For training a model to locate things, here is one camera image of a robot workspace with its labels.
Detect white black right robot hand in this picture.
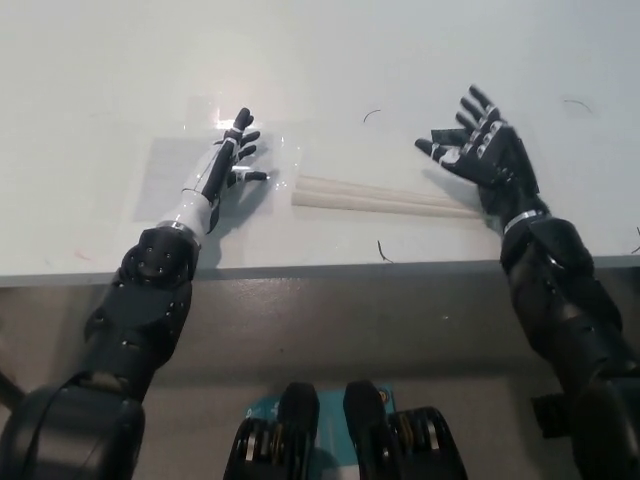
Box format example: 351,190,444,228
413,84,550,232

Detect dark metal table leg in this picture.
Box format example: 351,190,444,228
0,368,27,412

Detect white napkin stack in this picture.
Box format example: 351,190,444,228
290,173,480,220

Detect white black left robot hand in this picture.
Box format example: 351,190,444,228
158,107,270,242

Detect clear plastic sheet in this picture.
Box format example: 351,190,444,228
131,94,501,224

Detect black robot legs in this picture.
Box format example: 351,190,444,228
227,380,470,480

